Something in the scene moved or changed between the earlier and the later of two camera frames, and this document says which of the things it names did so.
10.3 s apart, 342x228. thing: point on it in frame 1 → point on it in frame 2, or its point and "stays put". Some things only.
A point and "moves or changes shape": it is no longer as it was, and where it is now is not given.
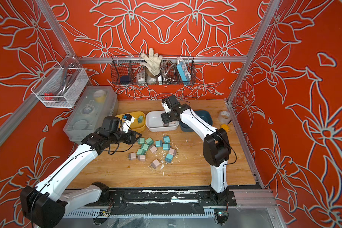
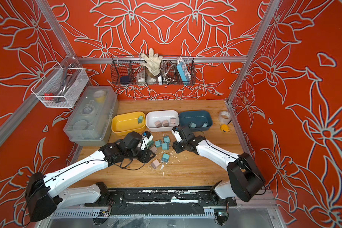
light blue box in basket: x=183 y=72 stays put
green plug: x=140 y=119 stays put
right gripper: x=165 y=118 → x=175 y=146
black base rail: x=162 y=202 stays put
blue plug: x=168 y=158 moves or changes shape
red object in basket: x=48 y=98 stays put
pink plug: x=155 y=163 stays put
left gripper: x=131 y=138 → x=147 y=155
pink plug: x=172 y=151 moves or changes shape
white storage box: x=154 y=122 stays put
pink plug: x=153 y=148 stays put
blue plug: x=166 y=139 stays put
